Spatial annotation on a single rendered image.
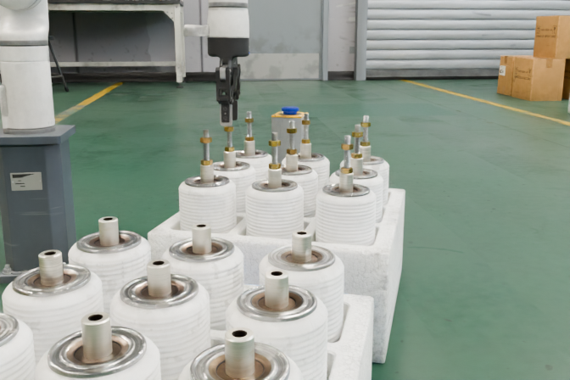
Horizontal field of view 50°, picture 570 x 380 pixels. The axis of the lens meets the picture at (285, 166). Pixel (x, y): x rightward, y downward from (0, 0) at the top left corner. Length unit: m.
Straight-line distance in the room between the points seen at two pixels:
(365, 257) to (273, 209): 0.16
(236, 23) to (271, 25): 5.14
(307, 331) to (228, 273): 0.17
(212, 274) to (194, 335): 0.10
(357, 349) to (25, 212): 0.84
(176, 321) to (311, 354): 0.13
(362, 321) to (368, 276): 0.23
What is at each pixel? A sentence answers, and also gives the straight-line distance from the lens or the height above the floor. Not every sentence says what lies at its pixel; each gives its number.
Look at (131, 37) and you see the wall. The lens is 6.26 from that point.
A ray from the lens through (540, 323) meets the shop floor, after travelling 1.19.
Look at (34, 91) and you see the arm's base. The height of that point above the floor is 0.38.
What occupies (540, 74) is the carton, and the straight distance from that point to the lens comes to 4.77.
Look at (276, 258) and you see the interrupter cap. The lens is 0.69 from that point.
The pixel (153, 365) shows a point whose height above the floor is 0.24.
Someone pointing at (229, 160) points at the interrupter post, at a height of 0.27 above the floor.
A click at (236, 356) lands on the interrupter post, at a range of 0.47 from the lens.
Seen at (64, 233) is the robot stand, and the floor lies 0.09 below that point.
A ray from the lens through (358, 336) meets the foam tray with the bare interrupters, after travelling 0.69.
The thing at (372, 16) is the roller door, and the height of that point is 0.63.
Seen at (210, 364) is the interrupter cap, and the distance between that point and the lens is 0.49.
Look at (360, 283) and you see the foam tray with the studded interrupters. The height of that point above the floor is 0.13.
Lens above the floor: 0.50
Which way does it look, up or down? 13 degrees down
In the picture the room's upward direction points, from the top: straight up
